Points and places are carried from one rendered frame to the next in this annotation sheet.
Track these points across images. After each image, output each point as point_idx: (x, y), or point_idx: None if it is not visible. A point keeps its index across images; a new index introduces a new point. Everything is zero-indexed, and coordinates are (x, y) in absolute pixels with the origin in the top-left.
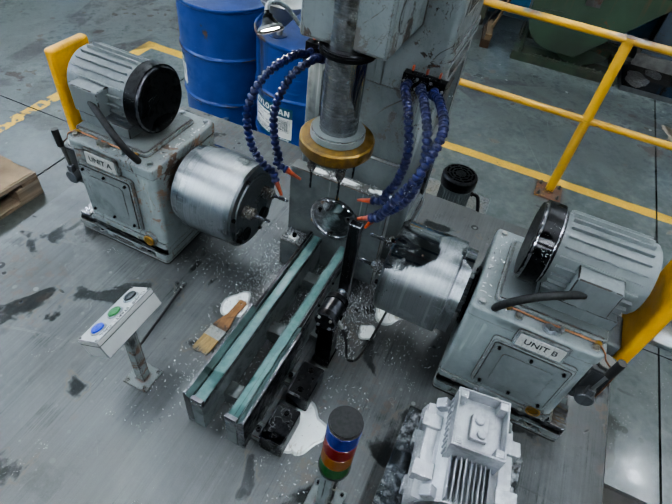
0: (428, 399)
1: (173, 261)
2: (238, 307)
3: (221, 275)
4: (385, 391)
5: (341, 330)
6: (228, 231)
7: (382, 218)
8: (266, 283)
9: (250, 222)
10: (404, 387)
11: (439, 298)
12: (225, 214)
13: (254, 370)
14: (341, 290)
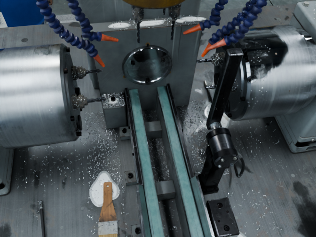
0: (298, 165)
1: (11, 187)
2: (108, 191)
3: (67, 171)
4: (269, 180)
5: (240, 158)
6: (71, 131)
7: (244, 35)
8: (112, 154)
9: (77, 109)
10: (277, 168)
11: (306, 83)
12: (62, 116)
13: (167, 236)
14: (214, 124)
